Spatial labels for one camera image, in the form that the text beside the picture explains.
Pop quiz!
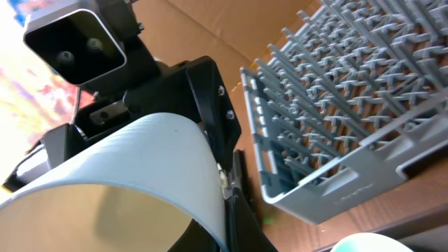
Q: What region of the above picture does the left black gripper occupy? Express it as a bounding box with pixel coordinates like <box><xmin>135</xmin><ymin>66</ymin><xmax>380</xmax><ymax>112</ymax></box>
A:
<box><xmin>24</xmin><ymin>37</ymin><xmax>242</xmax><ymax>172</ymax></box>

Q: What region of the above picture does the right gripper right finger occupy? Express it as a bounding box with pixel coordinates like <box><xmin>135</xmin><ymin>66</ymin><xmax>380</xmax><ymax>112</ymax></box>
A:
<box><xmin>225</xmin><ymin>188</ymin><xmax>277</xmax><ymax>252</ymax></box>

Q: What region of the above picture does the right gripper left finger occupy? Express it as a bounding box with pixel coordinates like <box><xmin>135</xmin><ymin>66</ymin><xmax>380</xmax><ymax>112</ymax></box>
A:
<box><xmin>168</xmin><ymin>219</ymin><xmax>219</xmax><ymax>252</ymax></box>

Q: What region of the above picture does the white pink bowl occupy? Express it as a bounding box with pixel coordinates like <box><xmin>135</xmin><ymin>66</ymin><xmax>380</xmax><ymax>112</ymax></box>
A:
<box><xmin>1</xmin><ymin>113</ymin><xmax>228</xmax><ymax>251</ymax></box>

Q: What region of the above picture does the light blue bowl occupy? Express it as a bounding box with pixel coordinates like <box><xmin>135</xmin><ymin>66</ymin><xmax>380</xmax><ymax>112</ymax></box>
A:
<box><xmin>330</xmin><ymin>232</ymin><xmax>413</xmax><ymax>252</ymax></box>

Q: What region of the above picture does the grey plastic dish rack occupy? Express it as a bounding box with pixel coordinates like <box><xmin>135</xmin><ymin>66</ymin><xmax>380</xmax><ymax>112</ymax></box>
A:
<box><xmin>240</xmin><ymin>0</ymin><xmax>447</xmax><ymax>224</ymax></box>

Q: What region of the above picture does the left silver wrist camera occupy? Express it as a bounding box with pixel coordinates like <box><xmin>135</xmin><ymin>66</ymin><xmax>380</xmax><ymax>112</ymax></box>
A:
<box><xmin>23</xmin><ymin>0</ymin><xmax>140</xmax><ymax>85</ymax></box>

